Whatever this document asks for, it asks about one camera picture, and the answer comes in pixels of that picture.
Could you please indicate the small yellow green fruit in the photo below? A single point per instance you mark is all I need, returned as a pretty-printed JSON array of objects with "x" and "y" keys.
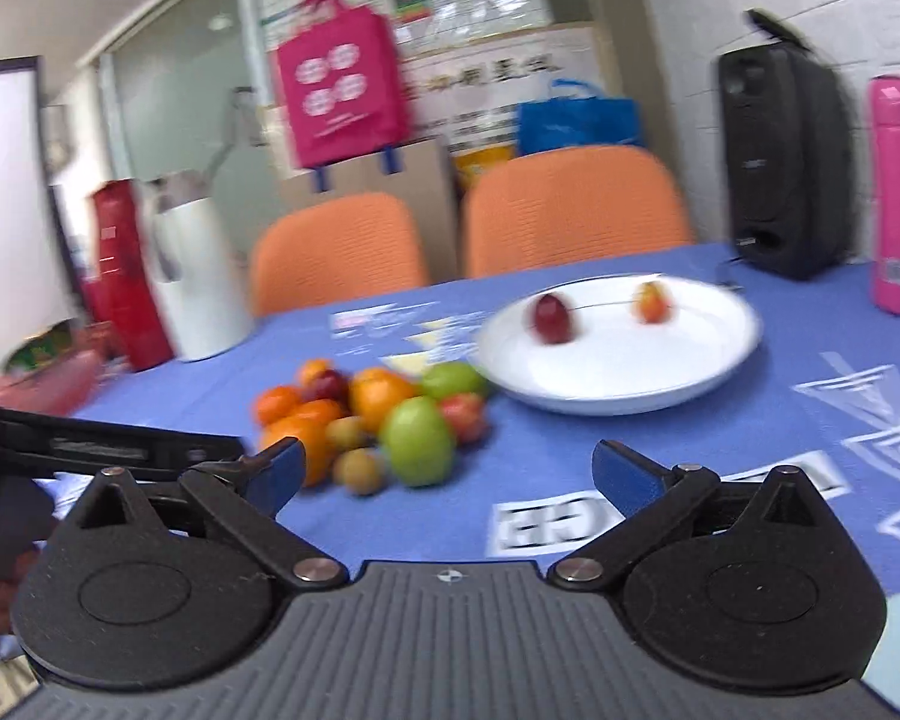
[{"x": 359, "y": 472}]

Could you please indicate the right orange chair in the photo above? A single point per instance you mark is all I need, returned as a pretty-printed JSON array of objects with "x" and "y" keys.
[{"x": 571, "y": 205}]

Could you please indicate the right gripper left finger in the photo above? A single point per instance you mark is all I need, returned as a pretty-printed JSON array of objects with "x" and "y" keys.
[{"x": 262, "y": 509}]

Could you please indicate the black speaker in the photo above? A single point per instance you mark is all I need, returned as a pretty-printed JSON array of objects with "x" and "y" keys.
[{"x": 788, "y": 154}]

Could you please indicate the yellow red small apple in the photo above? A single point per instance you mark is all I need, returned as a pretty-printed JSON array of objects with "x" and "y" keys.
[{"x": 651, "y": 304}]

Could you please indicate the blue shopping bag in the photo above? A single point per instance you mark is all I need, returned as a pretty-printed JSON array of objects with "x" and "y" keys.
[{"x": 577, "y": 114}]

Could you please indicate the dark red plum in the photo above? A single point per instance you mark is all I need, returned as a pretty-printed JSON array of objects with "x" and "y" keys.
[
  {"x": 331, "y": 385},
  {"x": 552, "y": 320}
]

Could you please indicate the white round plate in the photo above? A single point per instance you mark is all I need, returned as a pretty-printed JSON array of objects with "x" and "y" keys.
[{"x": 615, "y": 365}]

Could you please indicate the small orange kumquat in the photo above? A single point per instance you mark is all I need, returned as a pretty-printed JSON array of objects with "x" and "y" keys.
[{"x": 312, "y": 372}]

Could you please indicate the red box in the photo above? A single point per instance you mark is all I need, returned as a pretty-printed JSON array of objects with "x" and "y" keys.
[{"x": 124, "y": 286}]

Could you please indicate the orange chair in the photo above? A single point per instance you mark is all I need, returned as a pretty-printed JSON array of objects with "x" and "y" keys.
[
  {"x": 355, "y": 247},
  {"x": 571, "y": 205}
]

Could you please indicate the yellow snack bag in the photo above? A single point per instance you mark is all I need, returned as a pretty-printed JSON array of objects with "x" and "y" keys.
[{"x": 471, "y": 165}]

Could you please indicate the orange mandarin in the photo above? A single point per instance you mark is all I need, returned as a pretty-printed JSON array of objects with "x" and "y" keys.
[{"x": 275, "y": 404}]

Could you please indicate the blue patterned tablecloth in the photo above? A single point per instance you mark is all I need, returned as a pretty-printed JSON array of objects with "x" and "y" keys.
[{"x": 783, "y": 601}]

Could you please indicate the brown paper bag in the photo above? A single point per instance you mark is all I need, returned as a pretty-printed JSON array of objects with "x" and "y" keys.
[{"x": 419, "y": 174}]

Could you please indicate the magenta tote bag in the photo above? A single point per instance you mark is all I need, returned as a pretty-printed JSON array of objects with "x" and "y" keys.
[{"x": 342, "y": 86}]

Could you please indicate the large orange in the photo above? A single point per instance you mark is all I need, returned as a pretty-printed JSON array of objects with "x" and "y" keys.
[{"x": 374, "y": 393}]

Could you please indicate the green apple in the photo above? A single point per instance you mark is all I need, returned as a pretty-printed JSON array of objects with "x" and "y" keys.
[
  {"x": 419, "y": 444},
  {"x": 447, "y": 379}
]

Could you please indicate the white kettle jug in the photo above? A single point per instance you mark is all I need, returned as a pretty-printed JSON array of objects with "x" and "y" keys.
[{"x": 191, "y": 267}]

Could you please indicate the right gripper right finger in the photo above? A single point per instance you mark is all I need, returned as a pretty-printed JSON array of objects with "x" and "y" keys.
[{"x": 657, "y": 505}]

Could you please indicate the left orange chair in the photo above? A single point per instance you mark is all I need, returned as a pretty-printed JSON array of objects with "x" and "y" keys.
[{"x": 355, "y": 247}]

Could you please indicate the white poster with characters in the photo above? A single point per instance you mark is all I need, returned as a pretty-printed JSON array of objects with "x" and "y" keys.
[{"x": 467, "y": 96}]

